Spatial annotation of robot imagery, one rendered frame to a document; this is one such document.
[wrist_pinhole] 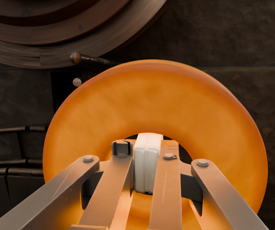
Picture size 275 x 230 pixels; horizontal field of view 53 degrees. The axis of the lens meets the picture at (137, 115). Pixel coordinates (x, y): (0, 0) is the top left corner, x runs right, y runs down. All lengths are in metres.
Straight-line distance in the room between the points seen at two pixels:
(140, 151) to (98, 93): 0.05
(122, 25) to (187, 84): 0.25
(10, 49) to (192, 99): 0.34
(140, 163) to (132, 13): 0.27
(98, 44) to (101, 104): 0.24
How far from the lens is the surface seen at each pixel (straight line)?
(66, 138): 0.19
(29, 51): 0.45
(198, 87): 0.17
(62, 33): 0.41
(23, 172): 0.51
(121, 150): 0.16
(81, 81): 0.33
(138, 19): 0.40
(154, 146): 0.16
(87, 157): 0.16
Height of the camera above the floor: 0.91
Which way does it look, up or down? 14 degrees down
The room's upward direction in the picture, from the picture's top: 1 degrees counter-clockwise
